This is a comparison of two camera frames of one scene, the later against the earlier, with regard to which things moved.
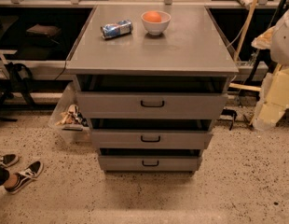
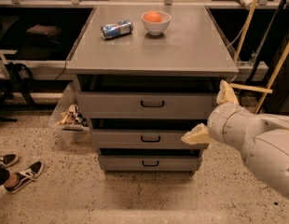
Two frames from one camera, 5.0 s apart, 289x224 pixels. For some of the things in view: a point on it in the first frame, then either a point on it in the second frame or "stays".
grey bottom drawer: [149, 163] stays
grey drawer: [149, 139] stays
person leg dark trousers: [2, 175] stays
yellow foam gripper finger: [265, 40] → [226, 93]
